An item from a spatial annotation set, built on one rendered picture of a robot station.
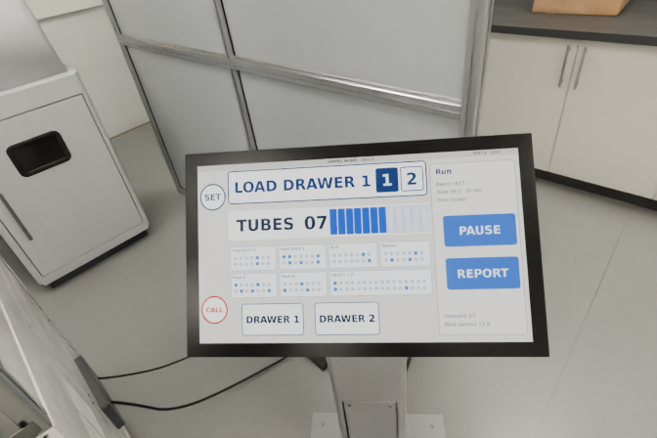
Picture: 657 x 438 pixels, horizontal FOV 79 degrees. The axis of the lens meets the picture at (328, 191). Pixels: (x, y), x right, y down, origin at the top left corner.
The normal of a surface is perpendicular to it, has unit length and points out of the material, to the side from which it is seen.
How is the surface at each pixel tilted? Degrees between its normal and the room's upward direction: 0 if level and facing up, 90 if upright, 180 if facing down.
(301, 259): 50
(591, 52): 90
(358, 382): 90
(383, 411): 90
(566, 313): 0
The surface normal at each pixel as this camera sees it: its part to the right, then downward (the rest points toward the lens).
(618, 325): -0.11, -0.81
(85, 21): 0.75, 0.32
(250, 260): -0.12, -0.07
